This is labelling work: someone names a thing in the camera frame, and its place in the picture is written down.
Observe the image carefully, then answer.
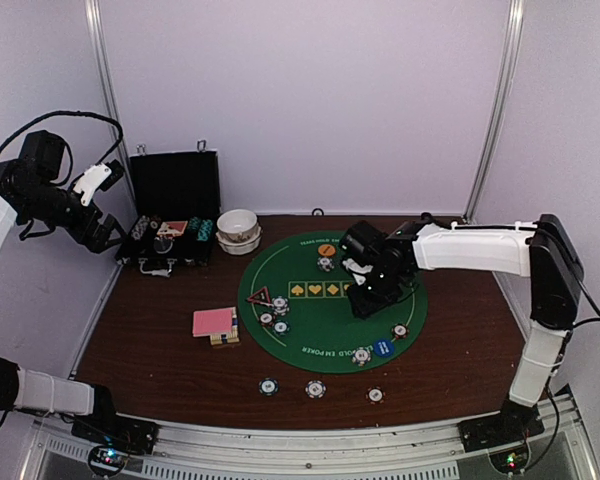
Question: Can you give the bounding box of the orange round blind button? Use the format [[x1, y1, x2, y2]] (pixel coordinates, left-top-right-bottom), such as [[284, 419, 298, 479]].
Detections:
[[318, 243, 337, 258]]

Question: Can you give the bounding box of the card deck in case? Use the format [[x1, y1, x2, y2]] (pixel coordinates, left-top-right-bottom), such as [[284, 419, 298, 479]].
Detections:
[[156, 221, 188, 238]]

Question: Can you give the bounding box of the clear round dealer button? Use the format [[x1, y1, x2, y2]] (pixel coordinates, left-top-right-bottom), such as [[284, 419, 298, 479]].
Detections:
[[153, 237, 174, 255]]

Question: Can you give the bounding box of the left aluminium frame post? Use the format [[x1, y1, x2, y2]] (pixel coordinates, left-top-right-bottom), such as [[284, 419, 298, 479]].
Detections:
[[84, 0, 136, 209]]

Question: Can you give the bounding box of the white ceramic bowl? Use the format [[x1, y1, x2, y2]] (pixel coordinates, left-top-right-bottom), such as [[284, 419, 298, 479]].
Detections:
[[216, 209, 258, 243]]

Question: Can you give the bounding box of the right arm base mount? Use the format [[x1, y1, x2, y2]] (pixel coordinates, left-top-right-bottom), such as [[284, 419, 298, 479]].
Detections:
[[458, 414, 545, 453]]

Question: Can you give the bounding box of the blue white poker chip stack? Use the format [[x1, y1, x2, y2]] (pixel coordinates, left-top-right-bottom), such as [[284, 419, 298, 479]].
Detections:
[[305, 380, 327, 399]]

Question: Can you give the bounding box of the front aluminium rail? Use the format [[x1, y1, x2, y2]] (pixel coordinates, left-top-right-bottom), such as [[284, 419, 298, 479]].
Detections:
[[16, 393, 600, 479]]

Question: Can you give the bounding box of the blue small blind button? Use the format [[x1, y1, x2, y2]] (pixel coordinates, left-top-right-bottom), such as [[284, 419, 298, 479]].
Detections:
[[373, 339, 395, 358]]

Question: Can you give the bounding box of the aluminium frame post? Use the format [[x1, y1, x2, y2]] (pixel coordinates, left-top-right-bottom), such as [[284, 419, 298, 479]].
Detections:
[[84, 0, 136, 209], [463, 0, 526, 222]]

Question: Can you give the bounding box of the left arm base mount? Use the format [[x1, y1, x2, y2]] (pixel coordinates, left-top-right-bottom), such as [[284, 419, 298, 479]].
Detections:
[[71, 417, 159, 455]]

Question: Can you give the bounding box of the black poker chip case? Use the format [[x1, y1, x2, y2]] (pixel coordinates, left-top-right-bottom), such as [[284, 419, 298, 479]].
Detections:
[[115, 140, 221, 277]]

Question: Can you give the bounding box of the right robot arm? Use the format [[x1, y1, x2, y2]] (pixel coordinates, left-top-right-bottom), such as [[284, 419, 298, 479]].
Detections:
[[340, 212, 584, 442]]

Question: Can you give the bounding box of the gold striped card box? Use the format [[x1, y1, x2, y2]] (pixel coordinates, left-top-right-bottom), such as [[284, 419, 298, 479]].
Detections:
[[209, 307, 240, 348]]

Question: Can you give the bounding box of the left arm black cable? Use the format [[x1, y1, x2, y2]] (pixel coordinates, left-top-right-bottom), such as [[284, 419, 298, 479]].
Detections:
[[0, 109, 126, 171]]

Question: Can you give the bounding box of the white scalloped ceramic dish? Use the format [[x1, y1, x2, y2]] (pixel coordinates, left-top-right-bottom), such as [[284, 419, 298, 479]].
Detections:
[[216, 226, 262, 256]]

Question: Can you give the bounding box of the red playing card deck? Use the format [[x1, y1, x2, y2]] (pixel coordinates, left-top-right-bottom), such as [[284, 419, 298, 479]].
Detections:
[[192, 307, 234, 338]]

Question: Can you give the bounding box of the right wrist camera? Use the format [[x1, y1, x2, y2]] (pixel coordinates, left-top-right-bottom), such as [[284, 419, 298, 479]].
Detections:
[[339, 220, 387, 267]]

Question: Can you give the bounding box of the right aluminium frame post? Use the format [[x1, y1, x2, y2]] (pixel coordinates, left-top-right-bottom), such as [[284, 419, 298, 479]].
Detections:
[[463, 0, 526, 222]]

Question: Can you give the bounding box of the teal chip row in case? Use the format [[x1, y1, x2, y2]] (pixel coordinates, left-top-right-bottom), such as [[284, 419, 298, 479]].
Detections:
[[196, 219, 214, 242]]

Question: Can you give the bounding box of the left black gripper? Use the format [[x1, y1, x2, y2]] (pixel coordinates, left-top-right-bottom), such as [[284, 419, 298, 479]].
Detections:
[[21, 180, 127, 253]]

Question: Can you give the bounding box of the green round poker mat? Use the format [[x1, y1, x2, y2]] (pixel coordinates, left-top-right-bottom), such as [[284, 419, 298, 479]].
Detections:
[[238, 230, 428, 374]]

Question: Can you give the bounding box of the brown poker chip stack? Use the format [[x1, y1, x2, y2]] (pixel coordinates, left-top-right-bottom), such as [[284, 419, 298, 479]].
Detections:
[[366, 386, 385, 404]]

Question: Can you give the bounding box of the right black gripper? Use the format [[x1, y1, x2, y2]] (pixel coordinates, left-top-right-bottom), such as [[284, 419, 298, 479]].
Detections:
[[347, 265, 406, 318]]

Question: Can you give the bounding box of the red triangular all-in button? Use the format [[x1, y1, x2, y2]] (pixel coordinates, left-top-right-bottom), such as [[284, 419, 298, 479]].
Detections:
[[246, 286, 272, 307]]

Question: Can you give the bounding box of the blue cream chip row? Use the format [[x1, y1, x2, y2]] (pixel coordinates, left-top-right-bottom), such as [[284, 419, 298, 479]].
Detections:
[[130, 215, 150, 243]]

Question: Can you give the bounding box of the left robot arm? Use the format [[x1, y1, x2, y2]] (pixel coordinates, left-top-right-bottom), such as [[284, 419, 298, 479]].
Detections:
[[0, 158, 125, 444]]

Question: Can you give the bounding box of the teal poker chip stack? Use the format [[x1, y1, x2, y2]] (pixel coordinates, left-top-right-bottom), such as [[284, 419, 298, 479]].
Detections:
[[258, 378, 279, 396]]

